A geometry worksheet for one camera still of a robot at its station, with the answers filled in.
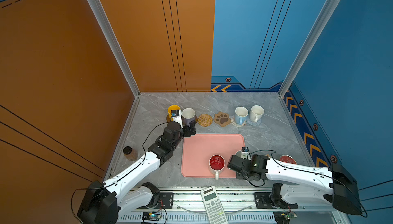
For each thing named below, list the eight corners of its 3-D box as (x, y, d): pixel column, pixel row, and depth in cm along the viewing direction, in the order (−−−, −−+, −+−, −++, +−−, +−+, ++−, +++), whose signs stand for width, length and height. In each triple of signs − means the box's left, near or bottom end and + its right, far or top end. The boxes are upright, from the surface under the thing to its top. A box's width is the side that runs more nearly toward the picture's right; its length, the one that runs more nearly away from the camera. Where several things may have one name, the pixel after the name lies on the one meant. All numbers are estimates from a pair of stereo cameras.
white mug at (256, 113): (252, 128, 102) (257, 119, 94) (243, 121, 106) (246, 112, 97) (261, 119, 107) (266, 109, 99) (251, 113, 111) (256, 103, 102)
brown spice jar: (129, 161, 88) (121, 153, 80) (131, 154, 91) (124, 146, 83) (137, 161, 88) (130, 153, 80) (139, 154, 91) (132, 146, 83)
